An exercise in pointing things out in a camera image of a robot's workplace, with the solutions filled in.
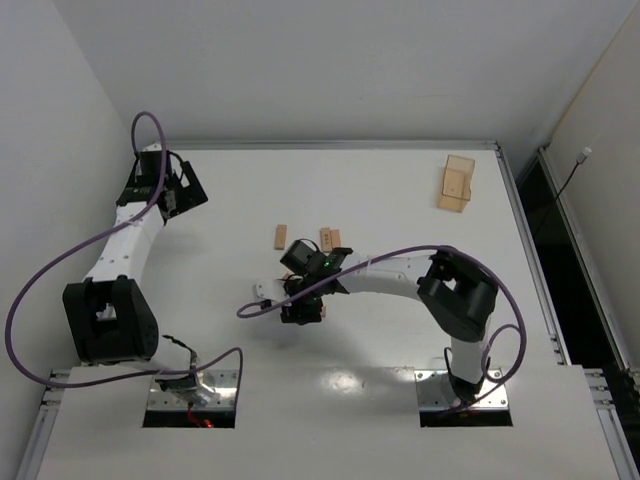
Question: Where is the printed light wood block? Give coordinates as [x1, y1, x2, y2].
[320, 227, 332, 253]

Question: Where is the clear amber plastic box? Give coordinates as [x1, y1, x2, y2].
[438, 154, 475, 213]

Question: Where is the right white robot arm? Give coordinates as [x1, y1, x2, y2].
[280, 240, 498, 404]

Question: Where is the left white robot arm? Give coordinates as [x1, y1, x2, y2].
[62, 151, 208, 392]

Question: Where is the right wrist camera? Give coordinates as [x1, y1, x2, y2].
[253, 279, 288, 304]

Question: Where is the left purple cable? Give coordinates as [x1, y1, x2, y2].
[3, 110, 244, 389]

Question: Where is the purple cable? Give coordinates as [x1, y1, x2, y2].
[235, 244, 527, 414]
[3, 110, 244, 389]

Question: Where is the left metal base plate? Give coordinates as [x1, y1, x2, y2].
[147, 369, 241, 411]

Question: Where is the metal base plate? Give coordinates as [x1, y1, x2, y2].
[414, 369, 509, 413]
[147, 369, 241, 411]

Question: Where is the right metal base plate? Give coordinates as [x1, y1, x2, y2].
[414, 369, 509, 413]

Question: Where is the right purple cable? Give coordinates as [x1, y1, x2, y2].
[235, 244, 527, 414]

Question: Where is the grey wall cable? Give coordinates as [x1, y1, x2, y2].
[553, 146, 593, 201]

